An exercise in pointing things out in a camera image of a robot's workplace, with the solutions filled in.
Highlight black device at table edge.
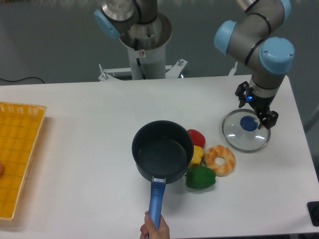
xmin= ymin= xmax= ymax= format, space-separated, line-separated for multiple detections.
xmin=307 ymin=201 xmax=319 ymax=227

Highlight green bell pepper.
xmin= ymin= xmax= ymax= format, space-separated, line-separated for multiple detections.
xmin=185 ymin=165 xmax=216 ymax=189

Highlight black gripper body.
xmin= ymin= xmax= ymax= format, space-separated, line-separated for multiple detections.
xmin=246 ymin=87 xmax=274 ymax=115

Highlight red bell pepper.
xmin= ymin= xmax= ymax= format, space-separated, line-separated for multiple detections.
xmin=187 ymin=129 xmax=206 ymax=148

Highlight glass pot lid blue knob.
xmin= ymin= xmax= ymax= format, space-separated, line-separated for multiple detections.
xmin=221 ymin=109 xmax=271 ymax=153

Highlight yellow wicker basket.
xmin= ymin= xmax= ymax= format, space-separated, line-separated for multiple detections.
xmin=0 ymin=102 xmax=47 ymax=221

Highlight person's hand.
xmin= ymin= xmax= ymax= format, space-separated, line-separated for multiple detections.
xmin=140 ymin=211 xmax=170 ymax=239

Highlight second grey robot arm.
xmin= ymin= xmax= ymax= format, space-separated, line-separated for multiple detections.
xmin=94 ymin=0 xmax=158 ymax=39

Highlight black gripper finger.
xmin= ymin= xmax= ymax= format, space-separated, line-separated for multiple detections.
xmin=235 ymin=81 xmax=250 ymax=108
xmin=256 ymin=109 xmax=279 ymax=129

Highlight black cable on floor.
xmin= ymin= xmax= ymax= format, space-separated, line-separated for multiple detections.
xmin=0 ymin=77 xmax=46 ymax=84

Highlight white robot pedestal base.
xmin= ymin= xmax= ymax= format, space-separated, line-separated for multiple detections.
xmin=98 ymin=12 xmax=187 ymax=82

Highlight glazed orange donut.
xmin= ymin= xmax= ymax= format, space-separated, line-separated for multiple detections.
xmin=204 ymin=145 xmax=236 ymax=177

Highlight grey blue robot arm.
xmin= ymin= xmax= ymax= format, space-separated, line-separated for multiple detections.
xmin=214 ymin=0 xmax=295 ymax=129

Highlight yellow bell pepper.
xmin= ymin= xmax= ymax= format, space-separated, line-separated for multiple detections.
xmin=189 ymin=145 xmax=205 ymax=167

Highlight dark saucepan blue handle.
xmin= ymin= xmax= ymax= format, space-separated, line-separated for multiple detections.
xmin=132 ymin=120 xmax=194 ymax=230

